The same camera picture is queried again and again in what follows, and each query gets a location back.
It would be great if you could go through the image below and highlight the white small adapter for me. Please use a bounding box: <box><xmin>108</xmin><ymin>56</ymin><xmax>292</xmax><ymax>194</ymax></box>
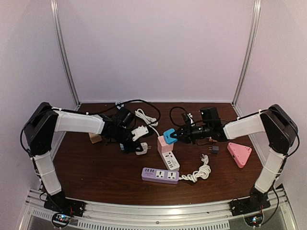
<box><xmin>135</xmin><ymin>142</ymin><xmax>151</xmax><ymax>156</ymax></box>

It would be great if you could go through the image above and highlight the white coiled strip cable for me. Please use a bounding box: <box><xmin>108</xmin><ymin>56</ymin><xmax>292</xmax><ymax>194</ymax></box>
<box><xmin>179</xmin><ymin>154</ymin><xmax>212</xmax><ymax>183</ymax></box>

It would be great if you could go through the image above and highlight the dark grey plug adapter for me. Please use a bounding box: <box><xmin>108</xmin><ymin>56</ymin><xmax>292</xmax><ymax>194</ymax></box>
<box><xmin>209</xmin><ymin>145</ymin><xmax>219</xmax><ymax>154</ymax></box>

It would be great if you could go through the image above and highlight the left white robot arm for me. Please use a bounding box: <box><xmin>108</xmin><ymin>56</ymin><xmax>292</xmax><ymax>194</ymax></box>
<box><xmin>21</xmin><ymin>102</ymin><xmax>148</xmax><ymax>213</ymax></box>

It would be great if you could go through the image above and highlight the white power strip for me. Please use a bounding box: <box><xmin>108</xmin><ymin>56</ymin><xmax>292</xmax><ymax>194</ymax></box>
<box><xmin>161</xmin><ymin>151</ymin><xmax>180</xmax><ymax>171</ymax></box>

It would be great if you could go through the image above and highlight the blue square adapter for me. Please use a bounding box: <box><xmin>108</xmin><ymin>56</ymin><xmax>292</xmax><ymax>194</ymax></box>
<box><xmin>163</xmin><ymin>128</ymin><xmax>177</xmax><ymax>145</ymax></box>

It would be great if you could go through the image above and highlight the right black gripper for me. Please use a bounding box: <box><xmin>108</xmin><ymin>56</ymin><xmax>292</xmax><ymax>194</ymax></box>
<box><xmin>171</xmin><ymin>123</ymin><xmax>212</xmax><ymax>146</ymax></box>

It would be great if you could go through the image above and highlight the beige cube socket adapter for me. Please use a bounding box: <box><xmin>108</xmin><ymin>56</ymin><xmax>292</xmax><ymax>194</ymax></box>
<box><xmin>89</xmin><ymin>133</ymin><xmax>102</xmax><ymax>144</ymax></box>

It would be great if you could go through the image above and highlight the aluminium frame post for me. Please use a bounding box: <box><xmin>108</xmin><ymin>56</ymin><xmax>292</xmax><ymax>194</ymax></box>
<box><xmin>232</xmin><ymin>0</ymin><xmax>261</xmax><ymax>106</ymax></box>
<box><xmin>50</xmin><ymin>0</ymin><xmax>81</xmax><ymax>106</ymax></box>

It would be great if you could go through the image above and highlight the purple power strip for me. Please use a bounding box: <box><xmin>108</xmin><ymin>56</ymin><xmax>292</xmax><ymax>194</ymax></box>
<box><xmin>141</xmin><ymin>167</ymin><xmax>179</xmax><ymax>184</ymax></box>

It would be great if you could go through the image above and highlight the pink cube adapter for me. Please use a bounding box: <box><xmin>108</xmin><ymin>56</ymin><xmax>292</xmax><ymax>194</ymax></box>
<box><xmin>157</xmin><ymin>136</ymin><xmax>174</xmax><ymax>155</ymax></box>

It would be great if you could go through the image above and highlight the right aluminium frame post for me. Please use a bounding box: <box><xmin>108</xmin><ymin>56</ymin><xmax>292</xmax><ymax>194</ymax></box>
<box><xmin>232</xmin><ymin>0</ymin><xmax>261</xmax><ymax>106</ymax></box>

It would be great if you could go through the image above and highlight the white looped strip cable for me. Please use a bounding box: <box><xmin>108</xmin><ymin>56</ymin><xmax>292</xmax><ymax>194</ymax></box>
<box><xmin>134</xmin><ymin>109</ymin><xmax>160</xmax><ymax>137</ymax></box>

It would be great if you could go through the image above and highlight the pink triangular socket adapter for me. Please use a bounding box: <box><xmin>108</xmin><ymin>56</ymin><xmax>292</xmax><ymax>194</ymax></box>
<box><xmin>227</xmin><ymin>142</ymin><xmax>252</xmax><ymax>169</ymax></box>

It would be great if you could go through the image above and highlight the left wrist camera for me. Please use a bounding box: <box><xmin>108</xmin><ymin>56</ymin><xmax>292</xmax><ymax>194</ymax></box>
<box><xmin>114</xmin><ymin>107</ymin><xmax>149</xmax><ymax>141</ymax></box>

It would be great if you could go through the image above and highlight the front aluminium rail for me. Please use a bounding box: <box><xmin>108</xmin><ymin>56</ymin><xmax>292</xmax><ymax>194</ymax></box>
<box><xmin>17</xmin><ymin>188</ymin><xmax>298</xmax><ymax>230</ymax></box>

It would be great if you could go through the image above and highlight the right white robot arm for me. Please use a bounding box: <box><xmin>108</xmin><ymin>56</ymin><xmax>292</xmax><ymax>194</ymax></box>
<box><xmin>170</xmin><ymin>104</ymin><xmax>299</xmax><ymax>212</ymax></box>

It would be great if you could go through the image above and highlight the left aluminium frame post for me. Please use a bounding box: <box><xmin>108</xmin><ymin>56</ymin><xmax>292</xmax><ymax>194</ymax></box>
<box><xmin>50</xmin><ymin>0</ymin><xmax>81</xmax><ymax>106</ymax></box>

